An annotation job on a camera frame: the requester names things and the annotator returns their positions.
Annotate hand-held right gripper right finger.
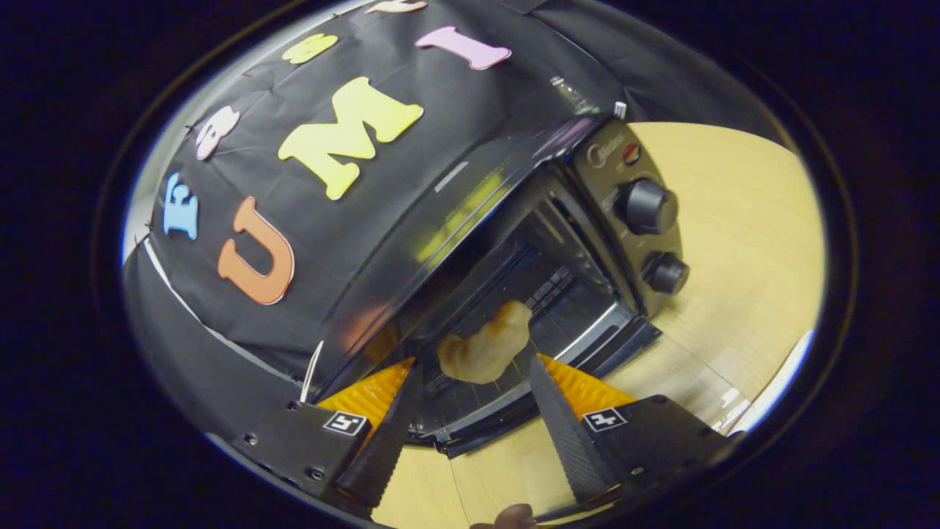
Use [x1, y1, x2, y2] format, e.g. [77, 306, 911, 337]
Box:
[527, 353, 744, 515]

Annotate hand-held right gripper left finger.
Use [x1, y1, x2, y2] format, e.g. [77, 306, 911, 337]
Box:
[231, 358, 417, 515]

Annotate golden croissant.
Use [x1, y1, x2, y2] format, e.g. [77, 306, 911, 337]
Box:
[436, 299, 534, 385]

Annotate black electric oven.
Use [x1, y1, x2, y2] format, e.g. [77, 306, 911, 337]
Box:
[312, 118, 691, 460]

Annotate clear plastic water bottle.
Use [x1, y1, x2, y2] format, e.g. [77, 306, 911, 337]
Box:
[549, 75, 601, 116]

